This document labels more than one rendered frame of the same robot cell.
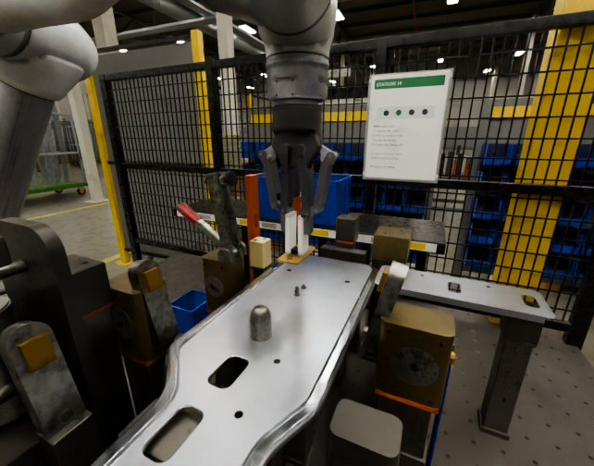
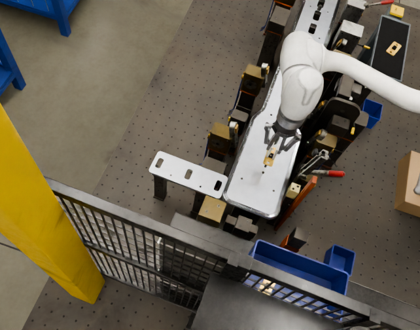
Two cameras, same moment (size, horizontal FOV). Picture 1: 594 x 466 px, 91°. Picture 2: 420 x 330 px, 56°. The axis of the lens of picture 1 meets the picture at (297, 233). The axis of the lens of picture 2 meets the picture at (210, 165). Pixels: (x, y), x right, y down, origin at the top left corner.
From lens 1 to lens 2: 1.63 m
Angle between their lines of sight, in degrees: 99
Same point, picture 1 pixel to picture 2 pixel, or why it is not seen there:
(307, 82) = not seen: hidden behind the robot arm
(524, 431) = (147, 192)
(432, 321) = (218, 128)
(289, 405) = (259, 116)
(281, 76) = not seen: hidden behind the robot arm
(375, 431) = (237, 114)
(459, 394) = (167, 211)
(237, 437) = (269, 110)
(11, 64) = not seen: outside the picture
